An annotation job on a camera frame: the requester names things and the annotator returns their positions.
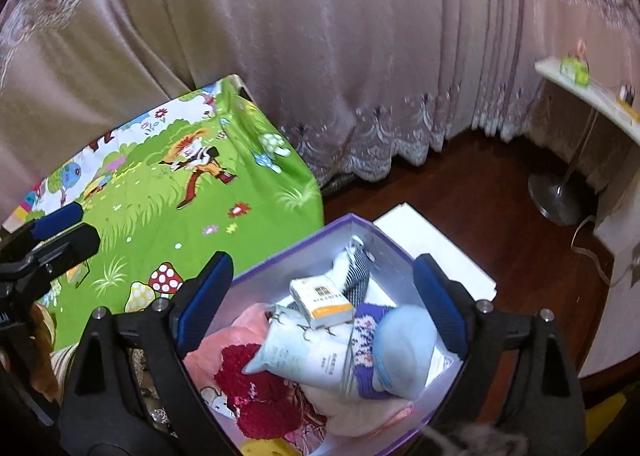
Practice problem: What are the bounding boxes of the white box lid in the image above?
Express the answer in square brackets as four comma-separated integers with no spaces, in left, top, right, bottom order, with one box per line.
[372,202,497,302]

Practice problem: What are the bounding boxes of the yellow cloth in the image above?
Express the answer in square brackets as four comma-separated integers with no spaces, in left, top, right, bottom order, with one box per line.
[242,438,301,456]

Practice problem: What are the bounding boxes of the white cabinet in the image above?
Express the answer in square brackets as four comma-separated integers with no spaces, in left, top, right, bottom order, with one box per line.
[580,196,640,379]

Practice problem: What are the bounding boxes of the dark red knit sock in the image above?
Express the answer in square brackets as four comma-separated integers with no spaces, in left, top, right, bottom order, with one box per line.
[215,343,306,439]

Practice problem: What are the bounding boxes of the purple cardboard box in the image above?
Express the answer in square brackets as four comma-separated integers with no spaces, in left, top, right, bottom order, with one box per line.
[197,214,466,456]

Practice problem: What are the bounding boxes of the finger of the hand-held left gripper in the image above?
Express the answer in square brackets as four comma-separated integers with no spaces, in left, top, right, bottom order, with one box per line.
[27,202,85,243]
[0,222,101,283]

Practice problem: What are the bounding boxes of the beige lace-trimmed curtain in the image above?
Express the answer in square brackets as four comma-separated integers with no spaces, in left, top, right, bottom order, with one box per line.
[0,0,640,187]

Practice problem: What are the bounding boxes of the white cable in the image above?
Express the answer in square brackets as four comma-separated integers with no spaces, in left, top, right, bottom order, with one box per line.
[570,213,613,287]

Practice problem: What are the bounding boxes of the white fluffy cloth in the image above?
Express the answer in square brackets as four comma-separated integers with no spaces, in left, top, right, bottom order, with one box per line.
[300,381,416,437]

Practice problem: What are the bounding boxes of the grey fluffy cloth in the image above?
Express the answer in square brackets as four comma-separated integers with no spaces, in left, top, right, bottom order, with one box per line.
[425,423,531,456]

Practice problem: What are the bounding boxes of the light blue sock packet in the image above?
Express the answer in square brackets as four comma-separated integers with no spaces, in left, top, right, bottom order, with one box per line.
[243,306,358,397]

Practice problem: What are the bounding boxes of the navy striped sock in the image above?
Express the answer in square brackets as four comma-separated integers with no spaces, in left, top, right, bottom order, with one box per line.
[332,235,373,307]

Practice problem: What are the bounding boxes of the pink knitted glove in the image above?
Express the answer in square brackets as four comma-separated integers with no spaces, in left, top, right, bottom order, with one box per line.
[184,303,273,419]

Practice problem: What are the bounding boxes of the orange and white small carton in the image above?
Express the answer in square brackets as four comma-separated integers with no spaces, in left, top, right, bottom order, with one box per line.
[290,277,356,328]

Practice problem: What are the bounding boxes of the green cartoon printed blanket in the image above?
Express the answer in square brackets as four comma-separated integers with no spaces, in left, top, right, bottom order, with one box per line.
[0,76,323,352]

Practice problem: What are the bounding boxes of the white pedestal table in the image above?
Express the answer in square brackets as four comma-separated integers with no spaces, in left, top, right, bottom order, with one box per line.
[527,56,640,227]

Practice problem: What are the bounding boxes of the green small toy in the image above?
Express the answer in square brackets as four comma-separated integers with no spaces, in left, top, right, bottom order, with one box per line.
[559,53,591,85]

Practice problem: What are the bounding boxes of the purple patterned blue sock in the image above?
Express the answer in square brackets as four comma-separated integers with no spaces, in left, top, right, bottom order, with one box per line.
[352,302,441,401]

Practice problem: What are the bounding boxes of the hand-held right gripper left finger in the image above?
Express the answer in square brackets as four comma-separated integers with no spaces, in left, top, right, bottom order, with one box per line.
[59,251,241,456]

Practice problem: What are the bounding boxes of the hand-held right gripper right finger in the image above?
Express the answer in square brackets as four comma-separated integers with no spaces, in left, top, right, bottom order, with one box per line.
[413,253,588,456]

